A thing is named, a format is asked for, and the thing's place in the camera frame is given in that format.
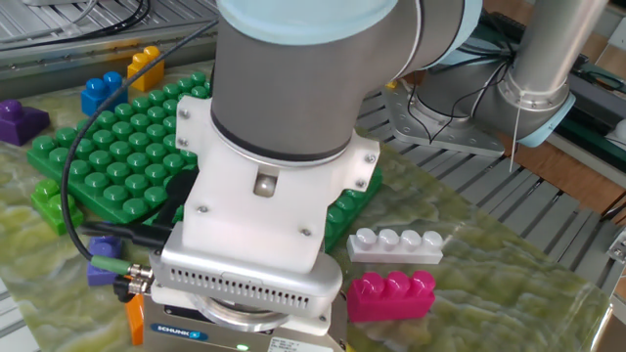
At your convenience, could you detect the white four-stud block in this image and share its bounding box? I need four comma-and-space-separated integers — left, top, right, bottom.
345, 227, 445, 266

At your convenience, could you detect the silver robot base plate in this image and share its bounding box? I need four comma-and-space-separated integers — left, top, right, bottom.
383, 80, 506, 158

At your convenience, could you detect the green studded baseplate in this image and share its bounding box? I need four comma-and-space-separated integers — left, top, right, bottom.
26, 71, 384, 253

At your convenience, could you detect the violet two-stud block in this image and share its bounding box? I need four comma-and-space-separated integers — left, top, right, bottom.
86, 235, 123, 287

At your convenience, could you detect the pink three-stud block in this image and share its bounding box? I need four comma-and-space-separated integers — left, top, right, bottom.
346, 270, 437, 324

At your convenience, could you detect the green marble pattern mat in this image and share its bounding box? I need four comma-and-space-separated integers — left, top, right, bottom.
0, 58, 613, 352

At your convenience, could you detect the light green two-stud block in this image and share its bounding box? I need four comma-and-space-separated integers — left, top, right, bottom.
30, 178, 85, 237

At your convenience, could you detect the dark blue two-stud block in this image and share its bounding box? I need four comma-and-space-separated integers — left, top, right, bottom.
80, 70, 129, 117

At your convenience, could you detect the yellow two-stud block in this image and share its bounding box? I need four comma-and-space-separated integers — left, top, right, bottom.
126, 45, 165, 93

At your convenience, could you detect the white zip tie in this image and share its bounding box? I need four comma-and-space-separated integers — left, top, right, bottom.
508, 105, 522, 173

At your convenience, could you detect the dark purple one-stud block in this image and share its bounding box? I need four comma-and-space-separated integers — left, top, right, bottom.
0, 99, 51, 147

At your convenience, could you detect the silver Schunk gripper body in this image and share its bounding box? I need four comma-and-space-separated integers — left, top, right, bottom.
141, 291, 349, 352

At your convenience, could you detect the orange large block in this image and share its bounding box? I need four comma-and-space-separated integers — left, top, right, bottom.
124, 291, 146, 347

